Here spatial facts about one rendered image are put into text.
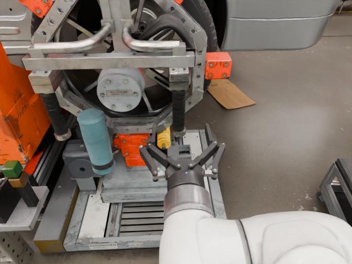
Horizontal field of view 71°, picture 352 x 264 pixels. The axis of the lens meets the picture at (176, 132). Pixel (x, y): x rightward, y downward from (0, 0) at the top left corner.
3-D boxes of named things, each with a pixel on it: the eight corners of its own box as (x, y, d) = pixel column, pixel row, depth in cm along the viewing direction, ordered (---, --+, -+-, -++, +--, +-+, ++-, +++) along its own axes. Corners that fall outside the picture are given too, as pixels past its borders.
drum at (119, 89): (147, 81, 93) (145, 43, 84) (145, 113, 77) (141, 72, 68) (110, 81, 93) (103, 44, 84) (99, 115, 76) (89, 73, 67)
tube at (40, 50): (116, 32, 75) (110, -7, 69) (105, 57, 61) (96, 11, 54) (57, 33, 75) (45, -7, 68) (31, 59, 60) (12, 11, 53)
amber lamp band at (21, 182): (30, 178, 84) (25, 170, 81) (24, 187, 81) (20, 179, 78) (17, 178, 84) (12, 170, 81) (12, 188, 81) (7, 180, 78)
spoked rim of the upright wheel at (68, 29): (215, 26, 106) (108, -64, 85) (226, 47, 88) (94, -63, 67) (149, 107, 130) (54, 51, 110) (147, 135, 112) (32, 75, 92)
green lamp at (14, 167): (24, 168, 81) (19, 159, 78) (18, 177, 78) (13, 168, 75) (11, 168, 80) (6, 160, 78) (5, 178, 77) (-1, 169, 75)
